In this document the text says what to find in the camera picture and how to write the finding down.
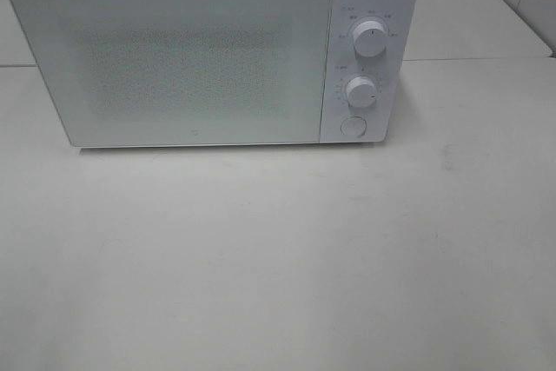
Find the round white door button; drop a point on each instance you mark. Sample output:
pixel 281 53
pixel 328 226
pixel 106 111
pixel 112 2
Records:
pixel 354 126

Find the white timer knob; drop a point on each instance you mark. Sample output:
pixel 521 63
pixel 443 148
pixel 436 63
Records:
pixel 361 92

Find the white microwave door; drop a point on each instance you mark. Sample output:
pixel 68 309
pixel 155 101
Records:
pixel 134 73

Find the white upper power knob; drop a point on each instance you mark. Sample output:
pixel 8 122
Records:
pixel 369 37

